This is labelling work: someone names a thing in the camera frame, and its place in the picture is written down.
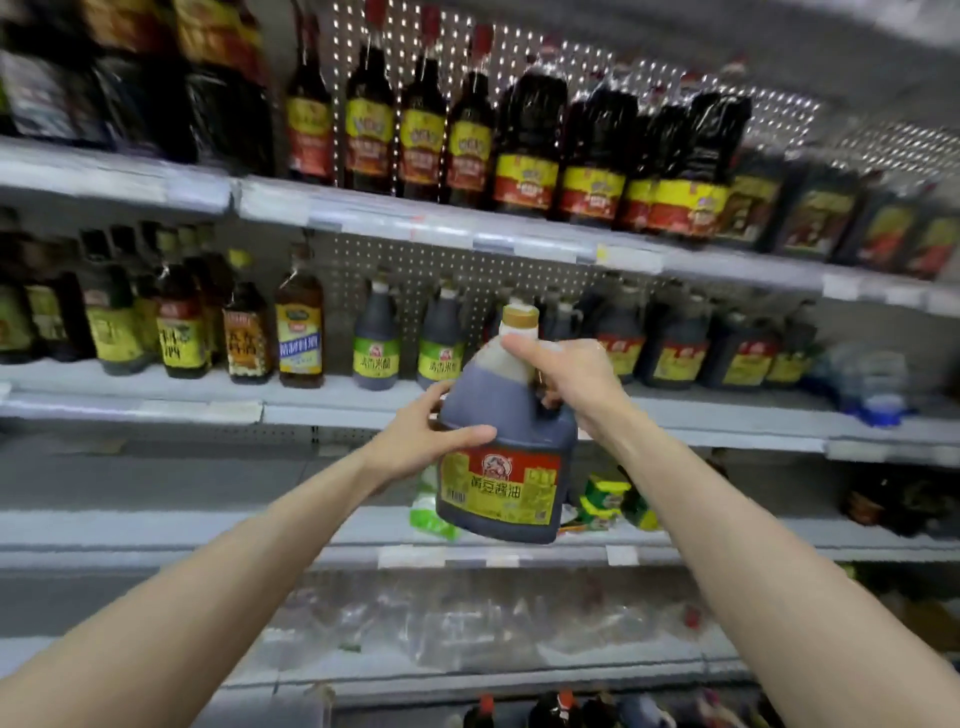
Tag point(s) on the person's left hand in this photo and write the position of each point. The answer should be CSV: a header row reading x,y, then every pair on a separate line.
x,y
420,447

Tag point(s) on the group of bottles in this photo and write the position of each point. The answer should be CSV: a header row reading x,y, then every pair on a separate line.
x,y
600,711

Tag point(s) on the person's right forearm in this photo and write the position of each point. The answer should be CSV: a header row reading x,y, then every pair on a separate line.
x,y
795,585

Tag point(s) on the soy sauce bottle red cap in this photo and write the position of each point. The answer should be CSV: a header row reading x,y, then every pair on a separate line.
x,y
225,90
135,83

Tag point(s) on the white metal store shelving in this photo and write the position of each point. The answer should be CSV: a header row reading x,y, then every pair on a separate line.
x,y
150,533

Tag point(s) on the dark jug yellow green label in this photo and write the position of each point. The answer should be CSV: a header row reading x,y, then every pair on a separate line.
x,y
792,360

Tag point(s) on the black jug brown gold label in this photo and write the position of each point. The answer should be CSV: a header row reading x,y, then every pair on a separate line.
x,y
750,210
818,222

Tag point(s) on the person's left forearm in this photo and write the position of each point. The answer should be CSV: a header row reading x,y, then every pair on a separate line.
x,y
195,600

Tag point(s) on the pack of clear empty bottles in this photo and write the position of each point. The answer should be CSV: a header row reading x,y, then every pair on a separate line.
x,y
450,623

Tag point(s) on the white green bag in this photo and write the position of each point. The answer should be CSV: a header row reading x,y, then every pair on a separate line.
x,y
428,518

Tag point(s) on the person's right hand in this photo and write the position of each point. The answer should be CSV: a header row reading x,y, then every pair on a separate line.
x,y
585,387

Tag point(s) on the large amber cooking wine jug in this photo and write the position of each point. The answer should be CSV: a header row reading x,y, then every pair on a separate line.
x,y
300,338

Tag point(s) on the blue white packages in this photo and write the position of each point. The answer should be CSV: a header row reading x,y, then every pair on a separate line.
x,y
870,390

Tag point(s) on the rice vinegar jug green label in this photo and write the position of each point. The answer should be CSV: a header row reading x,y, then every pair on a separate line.
x,y
440,353

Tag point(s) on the blue-label oyster sauce bottle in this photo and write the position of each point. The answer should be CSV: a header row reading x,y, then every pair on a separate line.
x,y
38,75

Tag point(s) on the dark bottle orange label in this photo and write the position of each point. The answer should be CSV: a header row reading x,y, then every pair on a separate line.
x,y
248,342

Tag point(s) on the row of dark red-capped bottles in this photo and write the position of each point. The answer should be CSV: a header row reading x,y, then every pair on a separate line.
x,y
525,165

